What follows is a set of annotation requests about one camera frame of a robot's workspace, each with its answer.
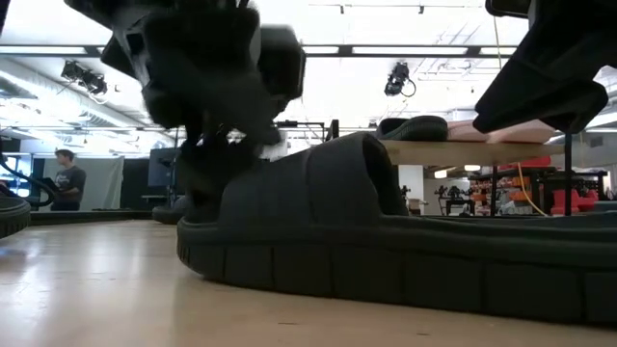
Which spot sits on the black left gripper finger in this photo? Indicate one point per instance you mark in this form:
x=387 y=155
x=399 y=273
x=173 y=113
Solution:
x=246 y=123
x=205 y=178

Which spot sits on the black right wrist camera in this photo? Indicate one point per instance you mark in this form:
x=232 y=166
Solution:
x=506 y=7

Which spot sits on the black overhead light bar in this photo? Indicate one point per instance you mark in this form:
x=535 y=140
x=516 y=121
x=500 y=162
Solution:
x=344 y=50

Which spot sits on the background robot rig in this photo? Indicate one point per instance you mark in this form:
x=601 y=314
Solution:
x=455 y=195

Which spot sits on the person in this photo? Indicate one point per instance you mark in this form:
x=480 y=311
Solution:
x=70 y=185

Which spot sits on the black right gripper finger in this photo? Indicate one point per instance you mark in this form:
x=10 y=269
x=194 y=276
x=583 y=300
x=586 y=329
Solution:
x=516 y=96
x=576 y=108

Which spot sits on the black table frame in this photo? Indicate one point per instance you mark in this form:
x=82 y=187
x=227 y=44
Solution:
x=96 y=218

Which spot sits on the black overhead camera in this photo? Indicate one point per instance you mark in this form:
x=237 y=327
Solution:
x=397 y=79

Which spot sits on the grey partition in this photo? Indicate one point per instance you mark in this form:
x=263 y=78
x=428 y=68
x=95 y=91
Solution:
x=106 y=183

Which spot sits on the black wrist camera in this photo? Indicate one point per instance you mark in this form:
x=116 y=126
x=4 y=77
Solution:
x=284 y=62
x=506 y=7

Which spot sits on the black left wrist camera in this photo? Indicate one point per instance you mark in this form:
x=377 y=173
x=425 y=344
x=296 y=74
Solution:
x=284 y=62

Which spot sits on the black background frame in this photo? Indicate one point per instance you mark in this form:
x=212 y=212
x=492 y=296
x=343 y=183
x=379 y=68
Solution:
x=299 y=124

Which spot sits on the black ceiling camera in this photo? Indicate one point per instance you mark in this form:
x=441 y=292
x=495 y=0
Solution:
x=89 y=82

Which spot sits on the dark background monitor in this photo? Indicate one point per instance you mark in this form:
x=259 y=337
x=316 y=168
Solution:
x=161 y=168

